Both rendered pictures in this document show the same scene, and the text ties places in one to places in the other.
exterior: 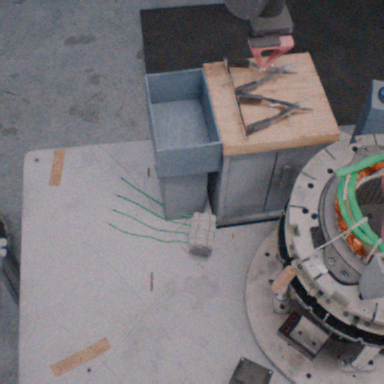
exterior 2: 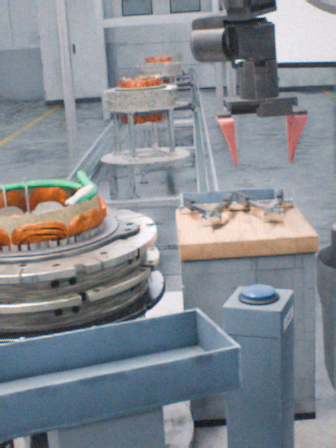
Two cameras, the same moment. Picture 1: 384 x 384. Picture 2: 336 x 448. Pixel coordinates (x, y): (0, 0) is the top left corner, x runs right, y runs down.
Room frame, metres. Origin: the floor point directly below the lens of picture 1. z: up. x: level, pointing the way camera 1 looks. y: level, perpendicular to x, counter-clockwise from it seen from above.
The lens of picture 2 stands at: (0.64, -1.28, 1.35)
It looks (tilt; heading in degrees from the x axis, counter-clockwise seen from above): 16 degrees down; 95
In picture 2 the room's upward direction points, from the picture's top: 4 degrees counter-clockwise
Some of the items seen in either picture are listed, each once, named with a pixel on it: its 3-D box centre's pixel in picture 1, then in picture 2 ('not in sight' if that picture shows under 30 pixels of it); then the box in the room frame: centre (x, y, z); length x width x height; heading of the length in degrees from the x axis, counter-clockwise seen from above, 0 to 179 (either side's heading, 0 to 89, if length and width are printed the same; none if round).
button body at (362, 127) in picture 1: (373, 137); (260, 392); (0.68, -0.45, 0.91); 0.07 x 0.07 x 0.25; 72
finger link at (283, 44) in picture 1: (265, 42); (242, 134); (0.67, -0.19, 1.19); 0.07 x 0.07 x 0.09; 5
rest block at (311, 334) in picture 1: (311, 331); not in sight; (0.32, -0.26, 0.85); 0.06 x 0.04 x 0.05; 44
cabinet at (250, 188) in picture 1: (259, 148); (244, 318); (0.67, -0.21, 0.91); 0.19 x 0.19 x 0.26; 4
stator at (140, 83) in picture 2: not in sight; (141, 99); (0.31, 1.93, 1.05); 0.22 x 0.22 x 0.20
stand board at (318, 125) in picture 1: (268, 101); (241, 228); (0.67, -0.21, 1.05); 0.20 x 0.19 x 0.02; 94
